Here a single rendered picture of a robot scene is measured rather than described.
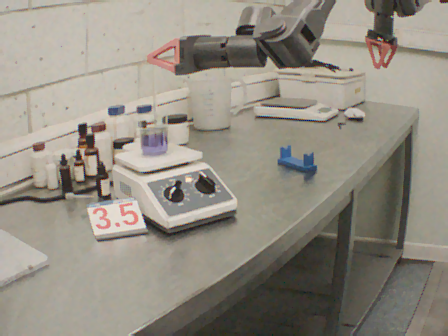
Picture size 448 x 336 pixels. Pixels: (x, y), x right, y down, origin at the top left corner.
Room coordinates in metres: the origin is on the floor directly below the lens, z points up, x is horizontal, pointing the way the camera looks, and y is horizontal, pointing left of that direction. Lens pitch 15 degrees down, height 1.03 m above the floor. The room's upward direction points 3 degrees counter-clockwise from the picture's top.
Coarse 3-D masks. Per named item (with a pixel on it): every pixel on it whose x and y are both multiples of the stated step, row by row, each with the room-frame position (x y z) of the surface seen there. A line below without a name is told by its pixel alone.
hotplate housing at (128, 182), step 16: (128, 176) 0.78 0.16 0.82; (144, 176) 0.75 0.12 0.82; (160, 176) 0.76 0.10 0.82; (128, 192) 0.78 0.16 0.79; (144, 192) 0.73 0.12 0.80; (144, 208) 0.73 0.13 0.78; (160, 208) 0.70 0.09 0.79; (208, 208) 0.72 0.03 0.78; (224, 208) 0.73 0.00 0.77; (160, 224) 0.69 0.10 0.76; (176, 224) 0.69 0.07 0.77; (192, 224) 0.70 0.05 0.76
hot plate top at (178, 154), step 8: (128, 152) 0.85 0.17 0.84; (136, 152) 0.84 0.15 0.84; (176, 152) 0.82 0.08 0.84; (184, 152) 0.82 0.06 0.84; (192, 152) 0.82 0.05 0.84; (200, 152) 0.81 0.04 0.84; (120, 160) 0.81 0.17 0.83; (128, 160) 0.79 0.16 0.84; (136, 160) 0.79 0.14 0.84; (144, 160) 0.78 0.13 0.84; (152, 160) 0.78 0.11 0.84; (160, 160) 0.78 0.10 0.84; (168, 160) 0.77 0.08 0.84; (176, 160) 0.78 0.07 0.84; (184, 160) 0.79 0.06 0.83; (192, 160) 0.80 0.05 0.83; (136, 168) 0.75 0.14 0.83; (144, 168) 0.75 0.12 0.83; (152, 168) 0.75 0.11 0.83
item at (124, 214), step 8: (96, 208) 0.71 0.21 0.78; (104, 208) 0.71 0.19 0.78; (112, 208) 0.72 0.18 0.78; (120, 208) 0.72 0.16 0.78; (128, 208) 0.72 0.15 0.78; (136, 208) 0.73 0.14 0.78; (96, 216) 0.70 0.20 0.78; (104, 216) 0.70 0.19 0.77; (112, 216) 0.70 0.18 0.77; (120, 216) 0.71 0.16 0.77; (128, 216) 0.71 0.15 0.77; (136, 216) 0.72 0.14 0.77; (96, 224) 0.68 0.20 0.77; (104, 224) 0.69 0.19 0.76; (112, 224) 0.69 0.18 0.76; (120, 224) 0.70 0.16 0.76; (128, 224) 0.70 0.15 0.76; (136, 224) 0.70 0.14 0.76
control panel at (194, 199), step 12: (156, 180) 0.74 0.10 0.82; (168, 180) 0.75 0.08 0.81; (180, 180) 0.76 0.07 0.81; (192, 180) 0.76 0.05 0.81; (216, 180) 0.78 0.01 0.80; (156, 192) 0.72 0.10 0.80; (192, 192) 0.74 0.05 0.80; (216, 192) 0.75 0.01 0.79; (228, 192) 0.76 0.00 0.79; (168, 204) 0.70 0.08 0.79; (180, 204) 0.71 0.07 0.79; (192, 204) 0.72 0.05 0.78; (204, 204) 0.72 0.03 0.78
